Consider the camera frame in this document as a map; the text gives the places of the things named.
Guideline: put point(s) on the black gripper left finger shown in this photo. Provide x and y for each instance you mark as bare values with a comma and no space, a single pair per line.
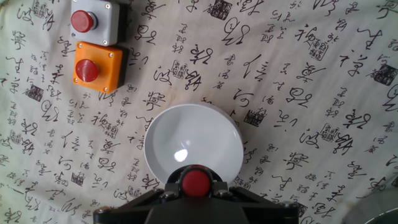
124,210

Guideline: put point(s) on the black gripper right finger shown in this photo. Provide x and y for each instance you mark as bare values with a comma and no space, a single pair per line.
267,210

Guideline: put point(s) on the black ladle with red trim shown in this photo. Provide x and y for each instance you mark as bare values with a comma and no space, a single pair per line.
196,183

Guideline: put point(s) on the white bowl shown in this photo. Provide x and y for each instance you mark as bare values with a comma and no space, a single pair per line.
192,130

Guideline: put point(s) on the calligraphy print tablecloth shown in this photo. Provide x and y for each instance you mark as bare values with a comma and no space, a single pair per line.
311,93

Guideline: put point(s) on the orange box with red button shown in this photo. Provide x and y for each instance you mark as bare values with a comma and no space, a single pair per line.
105,67

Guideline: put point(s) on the grey box with mushroom button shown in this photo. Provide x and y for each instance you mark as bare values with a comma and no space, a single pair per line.
107,23

